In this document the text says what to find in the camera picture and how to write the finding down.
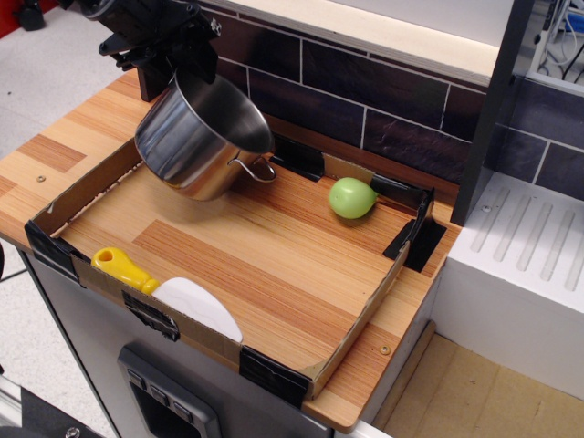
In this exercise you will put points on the shiny metal pot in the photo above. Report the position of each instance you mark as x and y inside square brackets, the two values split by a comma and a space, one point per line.
[199, 137]

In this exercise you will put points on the cardboard fence with black tape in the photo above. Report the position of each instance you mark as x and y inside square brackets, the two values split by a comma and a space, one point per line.
[322, 301]

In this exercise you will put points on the white sink drainboard unit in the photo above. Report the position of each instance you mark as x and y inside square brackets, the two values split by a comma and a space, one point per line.
[511, 289]

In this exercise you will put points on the grey oven control panel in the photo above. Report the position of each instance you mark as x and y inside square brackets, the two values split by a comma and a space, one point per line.
[166, 407]

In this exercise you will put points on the black object on floor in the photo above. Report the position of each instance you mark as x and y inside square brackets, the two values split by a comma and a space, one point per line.
[30, 15]

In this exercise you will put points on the green toy pear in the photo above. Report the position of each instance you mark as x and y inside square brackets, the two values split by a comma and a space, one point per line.
[351, 198]

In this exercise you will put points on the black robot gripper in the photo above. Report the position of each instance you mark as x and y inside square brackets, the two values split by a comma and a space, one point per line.
[157, 38]

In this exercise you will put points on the black vertical post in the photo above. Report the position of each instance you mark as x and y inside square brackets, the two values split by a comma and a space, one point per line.
[483, 153]

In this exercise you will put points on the yellow handled white spatula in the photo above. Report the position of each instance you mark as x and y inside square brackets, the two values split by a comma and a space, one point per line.
[179, 293]

